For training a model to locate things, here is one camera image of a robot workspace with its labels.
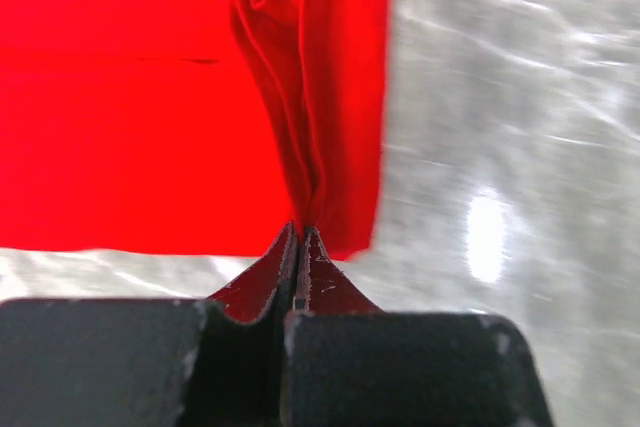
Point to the red t-shirt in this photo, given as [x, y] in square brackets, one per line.
[190, 127]

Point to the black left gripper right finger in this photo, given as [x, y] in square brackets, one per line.
[347, 362]

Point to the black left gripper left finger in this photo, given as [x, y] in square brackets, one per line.
[151, 362]

